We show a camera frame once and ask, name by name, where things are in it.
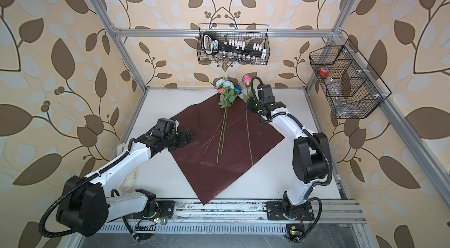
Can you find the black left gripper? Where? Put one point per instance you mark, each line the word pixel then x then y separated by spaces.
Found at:
pixel 184 140

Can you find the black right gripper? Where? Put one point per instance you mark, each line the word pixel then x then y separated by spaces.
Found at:
pixel 249 102

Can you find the magenta fake rose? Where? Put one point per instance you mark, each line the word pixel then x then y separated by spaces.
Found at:
pixel 247 80

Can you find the light blue fake rose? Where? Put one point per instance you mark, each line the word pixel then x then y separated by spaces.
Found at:
pixel 218 84

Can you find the dark red wrapping paper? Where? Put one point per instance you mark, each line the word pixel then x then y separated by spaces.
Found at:
pixel 227 144

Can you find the pink fake rose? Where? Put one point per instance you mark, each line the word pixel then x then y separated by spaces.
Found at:
pixel 220 130

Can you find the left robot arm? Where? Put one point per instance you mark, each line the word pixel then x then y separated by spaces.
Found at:
pixel 87 204

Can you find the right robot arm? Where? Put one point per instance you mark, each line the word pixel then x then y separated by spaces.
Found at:
pixel 310 162

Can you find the plastic bottle red cap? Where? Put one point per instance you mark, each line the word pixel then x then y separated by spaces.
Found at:
pixel 336 89

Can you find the cream ribbon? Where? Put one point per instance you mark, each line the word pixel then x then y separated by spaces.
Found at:
pixel 128 183

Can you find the black tool in basket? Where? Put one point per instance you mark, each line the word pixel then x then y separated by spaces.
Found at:
pixel 212 45

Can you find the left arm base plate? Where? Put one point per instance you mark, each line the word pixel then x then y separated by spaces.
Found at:
pixel 162 209

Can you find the back wire basket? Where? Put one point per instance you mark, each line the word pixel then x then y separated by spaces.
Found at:
pixel 250 33

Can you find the wire basket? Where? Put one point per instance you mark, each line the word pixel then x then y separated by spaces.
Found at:
pixel 250 33
pixel 368 89

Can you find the right wire basket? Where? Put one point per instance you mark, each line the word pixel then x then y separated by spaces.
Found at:
pixel 368 89

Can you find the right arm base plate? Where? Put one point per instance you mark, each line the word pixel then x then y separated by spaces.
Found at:
pixel 284 211

